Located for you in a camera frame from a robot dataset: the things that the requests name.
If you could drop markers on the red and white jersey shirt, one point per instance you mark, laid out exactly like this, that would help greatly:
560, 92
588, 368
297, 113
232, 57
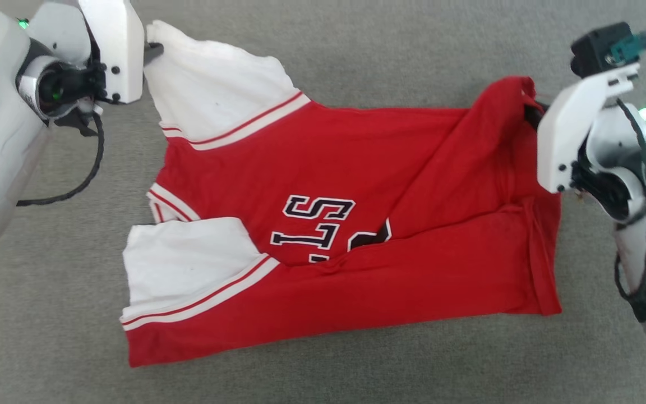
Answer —
356, 168

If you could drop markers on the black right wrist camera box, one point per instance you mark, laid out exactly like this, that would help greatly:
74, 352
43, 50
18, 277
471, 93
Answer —
595, 50

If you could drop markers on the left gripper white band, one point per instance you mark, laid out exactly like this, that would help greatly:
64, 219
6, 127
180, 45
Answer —
121, 50

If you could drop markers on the teal right camera connector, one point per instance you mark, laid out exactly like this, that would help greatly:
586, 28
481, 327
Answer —
631, 46

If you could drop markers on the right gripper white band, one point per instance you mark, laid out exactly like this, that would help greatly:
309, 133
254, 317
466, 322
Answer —
564, 134

